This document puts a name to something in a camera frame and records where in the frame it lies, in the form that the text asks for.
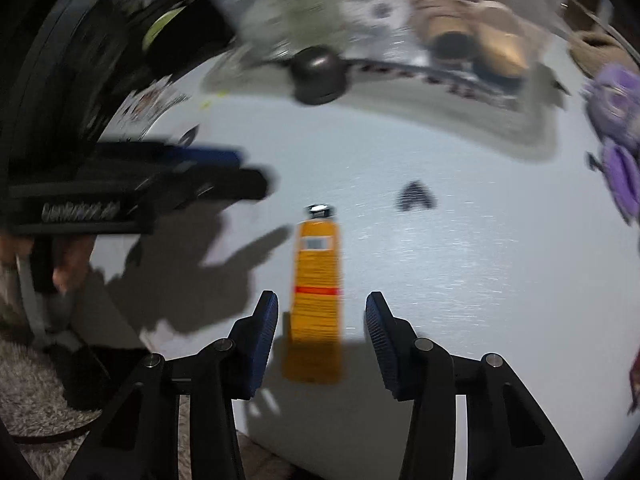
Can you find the grey fluffy rug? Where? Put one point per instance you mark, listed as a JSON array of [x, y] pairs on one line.
[[35, 400]]

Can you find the small woven basket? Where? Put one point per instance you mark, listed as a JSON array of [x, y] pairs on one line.
[[595, 50]]

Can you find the clear plastic container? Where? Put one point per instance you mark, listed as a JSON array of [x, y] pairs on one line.
[[380, 35]]

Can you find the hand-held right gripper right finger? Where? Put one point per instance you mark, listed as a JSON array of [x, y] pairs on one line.
[[382, 345]]

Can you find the person's left hand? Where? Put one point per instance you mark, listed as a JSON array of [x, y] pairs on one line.
[[72, 265]]

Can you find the purple plush toy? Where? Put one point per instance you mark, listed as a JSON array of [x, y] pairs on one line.
[[617, 125]]

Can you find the black cylindrical object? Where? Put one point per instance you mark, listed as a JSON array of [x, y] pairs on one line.
[[318, 76]]

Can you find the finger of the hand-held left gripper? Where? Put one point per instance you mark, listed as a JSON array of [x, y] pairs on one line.
[[235, 182], [210, 156]]

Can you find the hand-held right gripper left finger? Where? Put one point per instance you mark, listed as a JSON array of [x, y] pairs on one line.
[[262, 340]]

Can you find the tan brown object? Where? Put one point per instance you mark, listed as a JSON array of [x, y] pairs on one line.
[[470, 35]]

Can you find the orange cream tube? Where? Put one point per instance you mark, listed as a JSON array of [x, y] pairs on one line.
[[317, 285]]

